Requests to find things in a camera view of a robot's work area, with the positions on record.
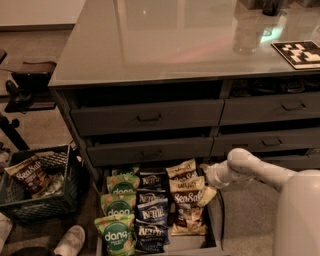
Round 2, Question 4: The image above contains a brown sea salt bag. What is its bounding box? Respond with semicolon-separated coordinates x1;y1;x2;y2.
172;191;207;236
166;159;198;181
169;176;205;193

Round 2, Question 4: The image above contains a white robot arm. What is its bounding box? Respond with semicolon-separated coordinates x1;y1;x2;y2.
200;148;320;256

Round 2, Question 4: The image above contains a middle right grey drawer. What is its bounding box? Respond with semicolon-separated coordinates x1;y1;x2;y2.
211;127;320;156

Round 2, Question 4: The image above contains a grey drawer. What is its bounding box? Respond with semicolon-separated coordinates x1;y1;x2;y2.
87;137;213;167
259;154;320;170
220;92;320;126
71;100;224;136
211;127;320;156

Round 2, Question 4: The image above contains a top left grey drawer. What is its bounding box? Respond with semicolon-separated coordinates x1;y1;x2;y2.
71;100;224;136

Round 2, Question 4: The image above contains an open bottom left drawer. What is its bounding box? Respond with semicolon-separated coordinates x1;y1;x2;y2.
102;164;215;256

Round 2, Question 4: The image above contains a blue kettle bag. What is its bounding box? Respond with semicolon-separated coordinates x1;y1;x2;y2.
139;172;165;189
135;220;168;253
137;189;167;204
137;198;169;226

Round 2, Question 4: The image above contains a rear blue kettle bag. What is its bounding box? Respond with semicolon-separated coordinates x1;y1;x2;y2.
139;172;165;189

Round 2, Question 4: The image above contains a bottom right grey drawer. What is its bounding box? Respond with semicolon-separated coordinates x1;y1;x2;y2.
259;154;320;170

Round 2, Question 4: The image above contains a rear green dang bag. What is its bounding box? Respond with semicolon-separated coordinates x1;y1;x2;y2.
111;166;140;175

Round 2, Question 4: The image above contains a green dang bag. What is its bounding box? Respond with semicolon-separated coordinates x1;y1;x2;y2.
94;214;135;256
106;174;140;194
100;193;136;216
111;166;140;175

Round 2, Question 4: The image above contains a front blue kettle bag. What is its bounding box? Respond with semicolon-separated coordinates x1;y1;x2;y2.
135;220;168;253

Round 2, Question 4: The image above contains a middle left grey drawer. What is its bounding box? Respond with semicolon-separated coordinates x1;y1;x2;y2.
87;137;213;167

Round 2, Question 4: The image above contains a top right grey drawer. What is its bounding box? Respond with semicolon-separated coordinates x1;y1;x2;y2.
220;92;320;126

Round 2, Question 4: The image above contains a front green dang bag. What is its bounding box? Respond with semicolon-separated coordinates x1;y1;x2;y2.
94;214;135;256

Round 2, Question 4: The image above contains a grey counter cabinet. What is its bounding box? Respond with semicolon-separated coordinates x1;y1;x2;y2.
50;0;320;183

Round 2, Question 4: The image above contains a dark object on counter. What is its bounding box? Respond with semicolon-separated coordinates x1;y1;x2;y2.
262;0;284;16

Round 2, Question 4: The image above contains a brown chip bag in crate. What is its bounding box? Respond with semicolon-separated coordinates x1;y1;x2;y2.
5;155;52;198

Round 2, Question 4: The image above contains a black white marker tag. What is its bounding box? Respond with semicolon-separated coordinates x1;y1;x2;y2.
271;40;320;70

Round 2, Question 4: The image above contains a white shoe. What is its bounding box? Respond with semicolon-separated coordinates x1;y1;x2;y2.
54;225;85;256

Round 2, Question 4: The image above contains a dark plastic crate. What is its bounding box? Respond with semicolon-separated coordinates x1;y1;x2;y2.
0;145;80;225

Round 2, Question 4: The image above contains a dark stool with equipment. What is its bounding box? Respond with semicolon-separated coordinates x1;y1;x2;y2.
0;61;56;150

